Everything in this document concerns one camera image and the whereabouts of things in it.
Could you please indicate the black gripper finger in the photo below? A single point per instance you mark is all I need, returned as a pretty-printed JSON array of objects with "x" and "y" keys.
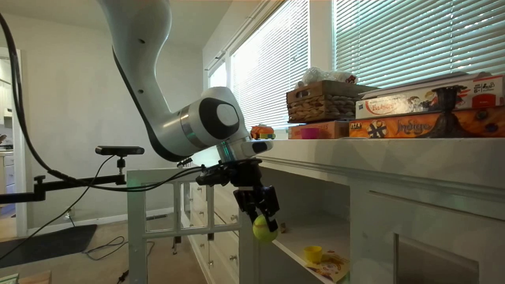
[
  {"x": 268, "y": 214},
  {"x": 251, "y": 213}
]

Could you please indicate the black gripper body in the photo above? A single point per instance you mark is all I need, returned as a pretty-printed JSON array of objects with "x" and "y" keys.
[{"x": 250, "y": 192}]

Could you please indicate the yellow-green tennis ball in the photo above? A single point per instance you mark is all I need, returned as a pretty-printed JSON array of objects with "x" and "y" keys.
[{"x": 261, "y": 230}]

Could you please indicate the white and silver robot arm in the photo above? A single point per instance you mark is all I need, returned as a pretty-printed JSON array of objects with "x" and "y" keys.
[{"x": 139, "y": 30}]

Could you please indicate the white wooden cupboard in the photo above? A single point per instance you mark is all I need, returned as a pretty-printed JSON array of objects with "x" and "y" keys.
[{"x": 428, "y": 210}]

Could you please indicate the open white cupboard door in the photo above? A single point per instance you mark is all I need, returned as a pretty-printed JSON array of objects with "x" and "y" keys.
[{"x": 139, "y": 233}]

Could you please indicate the yellow plastic cup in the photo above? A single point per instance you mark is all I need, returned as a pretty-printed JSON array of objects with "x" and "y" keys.
[{"x": 313, "y": 254}]

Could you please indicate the orange flat game box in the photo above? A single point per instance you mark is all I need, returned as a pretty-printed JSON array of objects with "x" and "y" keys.
[{"x": 324, "y": 129}]

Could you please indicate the brown wicker basket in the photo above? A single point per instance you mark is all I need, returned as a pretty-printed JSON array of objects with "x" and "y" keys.
[{"x": 324, "y": 99}]

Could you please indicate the white tissue in basket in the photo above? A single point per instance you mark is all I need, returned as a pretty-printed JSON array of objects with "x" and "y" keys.
[{"x": 316, "y": 74}]

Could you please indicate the white window blinds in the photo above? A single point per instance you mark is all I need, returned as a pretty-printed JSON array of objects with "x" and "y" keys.
[{"x": 261, "y": 47}]

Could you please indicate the colourful board game box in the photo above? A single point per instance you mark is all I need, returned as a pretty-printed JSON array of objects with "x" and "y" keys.
[{"x": 475, "y": 91}]

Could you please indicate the black camera on stand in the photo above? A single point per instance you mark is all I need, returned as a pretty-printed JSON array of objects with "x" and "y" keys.
[{"x": 119, "y": 150}]

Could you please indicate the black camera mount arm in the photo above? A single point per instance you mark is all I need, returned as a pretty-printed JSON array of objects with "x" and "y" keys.
[{"x": 41, "y": 186}]

